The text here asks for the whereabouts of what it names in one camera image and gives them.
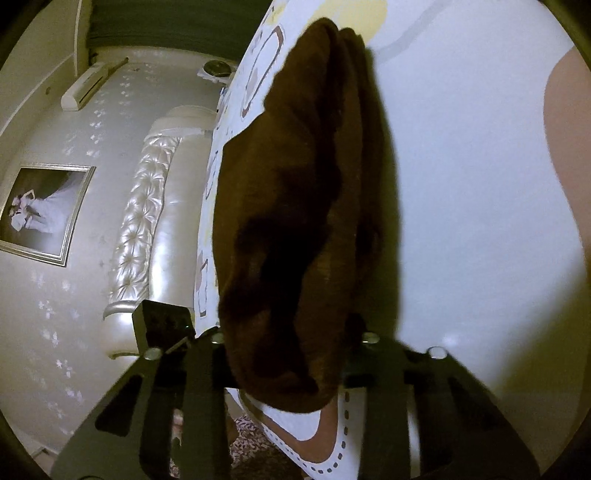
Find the brown plaid sweater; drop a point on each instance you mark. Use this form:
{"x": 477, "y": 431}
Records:
{"x": 295, "y": 230}

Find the framed wall photo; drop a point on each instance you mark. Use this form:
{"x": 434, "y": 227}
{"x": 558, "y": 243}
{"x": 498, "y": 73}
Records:
{"x": 44, "y": 212}

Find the green curtain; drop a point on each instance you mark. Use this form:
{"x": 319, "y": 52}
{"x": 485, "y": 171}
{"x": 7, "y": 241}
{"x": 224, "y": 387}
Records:
{"x": 184, "y": 18}

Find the floral patterned cloth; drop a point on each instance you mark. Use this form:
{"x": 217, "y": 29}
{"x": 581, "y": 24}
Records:
{"x": 258, "y": 447}

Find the small white table fan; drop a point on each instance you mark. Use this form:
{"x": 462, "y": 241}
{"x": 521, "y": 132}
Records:
{"x": 214, "y": 69}

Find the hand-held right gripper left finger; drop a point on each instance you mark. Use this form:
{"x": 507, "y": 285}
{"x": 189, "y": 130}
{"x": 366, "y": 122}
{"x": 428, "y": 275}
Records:
{"x": 203, "y": 364}

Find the white air conditioner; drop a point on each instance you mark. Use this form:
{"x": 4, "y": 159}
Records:
{"x": 85, "y": 87}

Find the cream tufted headboard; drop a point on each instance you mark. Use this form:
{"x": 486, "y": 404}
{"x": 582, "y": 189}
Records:
{"x": 157, "y": 221}

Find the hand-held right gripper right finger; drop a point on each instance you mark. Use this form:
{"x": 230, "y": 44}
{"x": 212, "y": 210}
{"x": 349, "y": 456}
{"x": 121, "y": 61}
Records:
{"x": 369, "y": 364}

